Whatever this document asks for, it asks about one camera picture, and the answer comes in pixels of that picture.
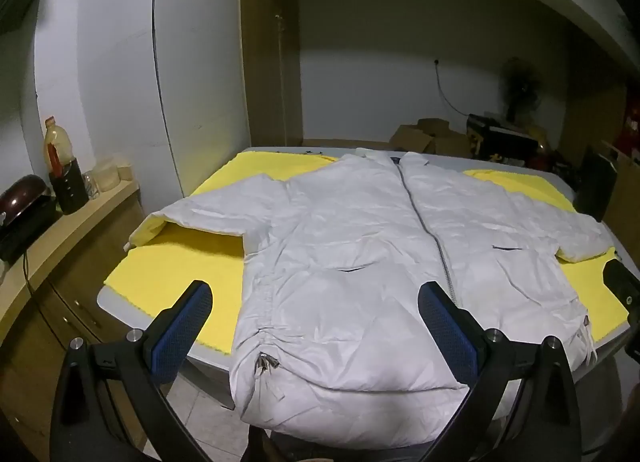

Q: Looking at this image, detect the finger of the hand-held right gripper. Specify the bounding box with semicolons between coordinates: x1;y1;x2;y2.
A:
603;259;640;310

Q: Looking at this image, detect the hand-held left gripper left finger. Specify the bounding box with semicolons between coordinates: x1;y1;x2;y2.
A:
50;279;216;462

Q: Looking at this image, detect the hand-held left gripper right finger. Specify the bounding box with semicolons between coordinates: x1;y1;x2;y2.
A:
417;281;586;462

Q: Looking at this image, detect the white puffer jacket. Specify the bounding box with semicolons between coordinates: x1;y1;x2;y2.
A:
125;149;616;445

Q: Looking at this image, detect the yellow blanket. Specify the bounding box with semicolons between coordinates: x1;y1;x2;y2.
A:
102;149;631;358

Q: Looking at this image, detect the black chair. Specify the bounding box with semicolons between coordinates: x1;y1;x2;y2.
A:
572;147;618;223

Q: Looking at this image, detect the wooden side cabinet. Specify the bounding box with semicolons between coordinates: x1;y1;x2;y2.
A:
0;177;151;462

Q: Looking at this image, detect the black utensil holder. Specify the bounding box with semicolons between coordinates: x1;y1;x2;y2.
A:
48;157;90;215

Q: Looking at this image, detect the black cooker base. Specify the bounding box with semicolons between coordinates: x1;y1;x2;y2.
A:
0;195;58;264

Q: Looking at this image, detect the black storage box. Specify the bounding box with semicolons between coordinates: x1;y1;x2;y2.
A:
467;114;538;161

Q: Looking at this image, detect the cardboard box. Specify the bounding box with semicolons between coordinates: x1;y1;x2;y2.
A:
390;118;473;158

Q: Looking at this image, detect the dark red cooking pot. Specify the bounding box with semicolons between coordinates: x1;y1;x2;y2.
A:
0;175;51;228

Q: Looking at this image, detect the standing fan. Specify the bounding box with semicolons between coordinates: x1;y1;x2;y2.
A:
500;57;543;120

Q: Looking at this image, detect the orange liquid plastic bottle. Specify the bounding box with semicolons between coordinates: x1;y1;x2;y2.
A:
42;116;71;178

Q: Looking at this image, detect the black power cable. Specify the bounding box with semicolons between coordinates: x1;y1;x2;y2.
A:
20;252;56;308

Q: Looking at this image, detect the wall cable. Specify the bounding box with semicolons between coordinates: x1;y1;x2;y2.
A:
434;60;471;116

